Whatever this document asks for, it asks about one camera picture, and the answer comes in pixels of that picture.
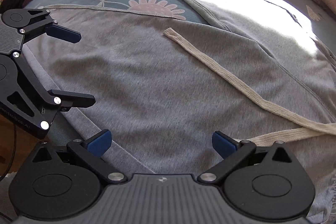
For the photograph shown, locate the grey sweatpants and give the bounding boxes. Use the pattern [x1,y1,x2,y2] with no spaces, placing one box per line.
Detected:
[23,0,336,224]

